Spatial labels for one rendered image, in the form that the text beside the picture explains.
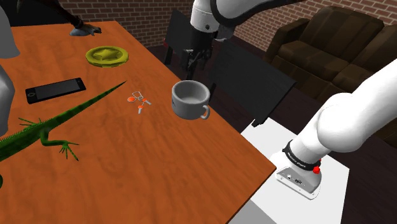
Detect black chair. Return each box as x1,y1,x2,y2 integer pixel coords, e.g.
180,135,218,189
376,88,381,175
163,8,195,67
208,39,298,129

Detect yellow star disc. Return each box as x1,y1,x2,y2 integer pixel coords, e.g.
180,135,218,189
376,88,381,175
85,45,129,68

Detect black smartphone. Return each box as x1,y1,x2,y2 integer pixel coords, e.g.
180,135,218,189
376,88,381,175
25,77,87,105

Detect orange-headed keys on ring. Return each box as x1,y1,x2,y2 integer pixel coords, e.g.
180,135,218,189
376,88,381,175
127,91,153,115

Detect grey bell-shaped object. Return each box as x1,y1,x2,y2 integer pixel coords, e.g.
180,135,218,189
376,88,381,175
0,6,21,59

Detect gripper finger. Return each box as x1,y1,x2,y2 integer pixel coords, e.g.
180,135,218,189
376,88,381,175
183,49,200,81
198,49,213,71

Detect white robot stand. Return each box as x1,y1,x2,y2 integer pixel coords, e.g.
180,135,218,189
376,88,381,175
228,117,351,224

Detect grey rounded object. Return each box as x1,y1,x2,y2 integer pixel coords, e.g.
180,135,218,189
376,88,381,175
0,65,16,137

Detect dark figure with grey base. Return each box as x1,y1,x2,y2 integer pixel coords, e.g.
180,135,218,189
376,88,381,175
55,0,102,38

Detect green lizard toy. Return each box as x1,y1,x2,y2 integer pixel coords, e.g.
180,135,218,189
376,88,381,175
0,80,128,190

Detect orange wooden table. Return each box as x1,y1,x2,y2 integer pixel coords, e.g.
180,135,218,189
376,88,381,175
0,20,277,224

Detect white mug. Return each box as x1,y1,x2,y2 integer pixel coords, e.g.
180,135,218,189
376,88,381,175
171,80,211,121

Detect brown sofa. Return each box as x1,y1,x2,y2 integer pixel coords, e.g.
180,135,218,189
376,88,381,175
263,5,397,149

